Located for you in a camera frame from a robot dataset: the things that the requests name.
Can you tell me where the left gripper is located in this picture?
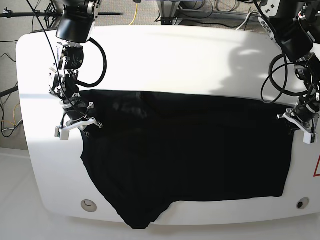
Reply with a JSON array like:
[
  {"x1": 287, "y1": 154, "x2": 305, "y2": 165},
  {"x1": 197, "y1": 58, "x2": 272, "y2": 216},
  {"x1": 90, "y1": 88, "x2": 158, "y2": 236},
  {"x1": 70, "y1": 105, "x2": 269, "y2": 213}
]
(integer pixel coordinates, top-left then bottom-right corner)
[{"x1": 277, "y1": 99, "x2": 320, "y2": 136}]

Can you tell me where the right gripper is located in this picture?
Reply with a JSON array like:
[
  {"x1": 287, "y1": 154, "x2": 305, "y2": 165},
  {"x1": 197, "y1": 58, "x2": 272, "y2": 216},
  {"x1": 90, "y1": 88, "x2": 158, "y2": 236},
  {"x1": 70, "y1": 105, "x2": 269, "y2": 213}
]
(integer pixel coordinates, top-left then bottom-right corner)
[{"x1": 59, "y1": 96, "x2": 103, "y2": 138}]

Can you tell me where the black T-shirt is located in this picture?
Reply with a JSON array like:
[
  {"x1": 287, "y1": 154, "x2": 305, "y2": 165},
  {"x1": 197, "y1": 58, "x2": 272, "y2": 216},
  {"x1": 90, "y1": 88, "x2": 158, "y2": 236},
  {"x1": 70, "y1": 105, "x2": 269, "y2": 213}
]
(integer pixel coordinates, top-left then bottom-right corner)
[{"x1": 81, "y1": 90, "x2": 294, "y2": 229}]

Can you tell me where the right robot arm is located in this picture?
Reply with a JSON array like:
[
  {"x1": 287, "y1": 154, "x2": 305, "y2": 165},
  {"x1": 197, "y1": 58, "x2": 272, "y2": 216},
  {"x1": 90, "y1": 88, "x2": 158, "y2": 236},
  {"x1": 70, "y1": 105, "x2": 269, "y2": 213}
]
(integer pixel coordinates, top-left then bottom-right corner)
[{"x1": 49, "y1": 0, "x2": 107, "y2": 141}]

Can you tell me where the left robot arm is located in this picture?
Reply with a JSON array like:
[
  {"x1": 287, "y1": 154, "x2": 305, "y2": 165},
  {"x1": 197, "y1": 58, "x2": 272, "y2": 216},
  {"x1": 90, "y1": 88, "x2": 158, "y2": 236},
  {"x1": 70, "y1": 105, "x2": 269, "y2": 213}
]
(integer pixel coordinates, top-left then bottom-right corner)
[{"x1": 254, "y1": 0, "x2": 320, "y2": 144}]

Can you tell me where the red triangle warning sticker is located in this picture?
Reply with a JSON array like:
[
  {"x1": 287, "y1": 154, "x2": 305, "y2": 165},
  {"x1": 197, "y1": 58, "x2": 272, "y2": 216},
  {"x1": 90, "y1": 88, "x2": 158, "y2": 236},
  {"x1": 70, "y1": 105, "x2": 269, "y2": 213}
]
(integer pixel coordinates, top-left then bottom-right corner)
[{"x1": 313, "y1": 156, "x2": 320, "y2": 177}]

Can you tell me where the left table grommet cap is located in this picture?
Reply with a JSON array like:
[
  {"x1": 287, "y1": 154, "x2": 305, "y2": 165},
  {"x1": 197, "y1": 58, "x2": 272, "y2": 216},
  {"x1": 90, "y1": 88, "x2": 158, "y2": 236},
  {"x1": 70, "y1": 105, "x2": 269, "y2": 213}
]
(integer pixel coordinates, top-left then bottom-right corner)
[{"x1": 80, "y1": 199, "x2": 98, "y2": 213}]

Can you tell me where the table grommet cap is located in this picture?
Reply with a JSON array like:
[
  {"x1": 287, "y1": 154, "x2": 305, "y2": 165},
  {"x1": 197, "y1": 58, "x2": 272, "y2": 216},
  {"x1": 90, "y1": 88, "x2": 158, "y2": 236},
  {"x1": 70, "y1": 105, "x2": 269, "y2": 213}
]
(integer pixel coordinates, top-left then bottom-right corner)
[
  {"x1": 296, "y1": 197, "x2": 310, "y2": 210},
  {"x1": 80, "y1": 199, "x2": 98, "y2": 213}
]

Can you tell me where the right table grommet cap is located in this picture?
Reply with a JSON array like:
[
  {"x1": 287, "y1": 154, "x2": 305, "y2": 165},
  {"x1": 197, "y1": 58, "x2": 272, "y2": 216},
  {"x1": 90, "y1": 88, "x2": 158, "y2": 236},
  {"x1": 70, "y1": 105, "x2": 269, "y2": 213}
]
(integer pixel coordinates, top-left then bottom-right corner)
[{"x1": 296, "y1": 197, "x2": 310, "y2": 210}]

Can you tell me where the black tripod stand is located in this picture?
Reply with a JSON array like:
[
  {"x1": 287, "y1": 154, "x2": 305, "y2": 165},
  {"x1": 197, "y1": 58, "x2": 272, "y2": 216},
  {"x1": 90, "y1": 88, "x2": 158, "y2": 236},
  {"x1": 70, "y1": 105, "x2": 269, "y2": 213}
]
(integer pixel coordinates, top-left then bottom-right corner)
[{"x1": 0, "y1": 0, "x2": 62, "y2": 33}]

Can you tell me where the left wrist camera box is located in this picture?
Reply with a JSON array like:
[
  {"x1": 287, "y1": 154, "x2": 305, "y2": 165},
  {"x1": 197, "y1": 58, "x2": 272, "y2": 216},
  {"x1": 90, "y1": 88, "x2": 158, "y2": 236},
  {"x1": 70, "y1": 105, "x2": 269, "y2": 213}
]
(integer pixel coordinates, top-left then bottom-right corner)
[{"x1": 303, "y1": 132, "x2": 318, "y2": 145}]

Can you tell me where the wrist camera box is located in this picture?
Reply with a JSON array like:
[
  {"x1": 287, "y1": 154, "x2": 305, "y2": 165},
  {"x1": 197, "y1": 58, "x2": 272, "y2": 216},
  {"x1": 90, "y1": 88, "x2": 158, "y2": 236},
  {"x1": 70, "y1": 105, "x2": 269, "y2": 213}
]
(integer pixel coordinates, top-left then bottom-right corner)
[
  {"x1": 54, "y1": 126, "x2": 70, "y2": 141},
  {"x1": 303, "y1": 132, "x2": 318, "y2": 145}
]

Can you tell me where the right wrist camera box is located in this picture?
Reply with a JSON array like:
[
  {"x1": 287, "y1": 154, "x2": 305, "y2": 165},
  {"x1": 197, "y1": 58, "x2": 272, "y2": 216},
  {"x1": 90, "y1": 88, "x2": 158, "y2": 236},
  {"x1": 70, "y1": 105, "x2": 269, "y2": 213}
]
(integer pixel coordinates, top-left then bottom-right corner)
[{"x1": 54, "y1": 126, "x2": 70, "y2": 141}]

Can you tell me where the floor cables left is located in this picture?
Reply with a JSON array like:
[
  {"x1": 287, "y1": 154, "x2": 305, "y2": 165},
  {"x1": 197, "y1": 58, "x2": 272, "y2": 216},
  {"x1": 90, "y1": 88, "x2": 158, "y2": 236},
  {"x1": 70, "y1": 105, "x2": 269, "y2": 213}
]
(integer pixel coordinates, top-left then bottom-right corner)
[{"x1": 0, "y1": 52, "x2": 23, "y2": 137}]

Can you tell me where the yellow cable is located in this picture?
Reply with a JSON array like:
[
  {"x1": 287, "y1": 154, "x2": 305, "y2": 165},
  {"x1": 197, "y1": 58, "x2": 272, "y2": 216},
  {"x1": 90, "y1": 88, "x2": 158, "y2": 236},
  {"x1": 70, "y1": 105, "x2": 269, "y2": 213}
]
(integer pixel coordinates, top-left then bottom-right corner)
[{"x1": 129, "y1": 2, "x2": 139, "y2": 26}]

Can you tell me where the aluminium frame base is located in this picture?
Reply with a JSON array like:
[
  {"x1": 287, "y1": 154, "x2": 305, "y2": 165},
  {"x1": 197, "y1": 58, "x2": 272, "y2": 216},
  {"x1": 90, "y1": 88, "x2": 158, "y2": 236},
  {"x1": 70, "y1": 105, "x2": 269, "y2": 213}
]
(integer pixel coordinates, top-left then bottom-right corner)
[{"x1": 155, "y1": 0, "x2": 260, "y2": 31}]

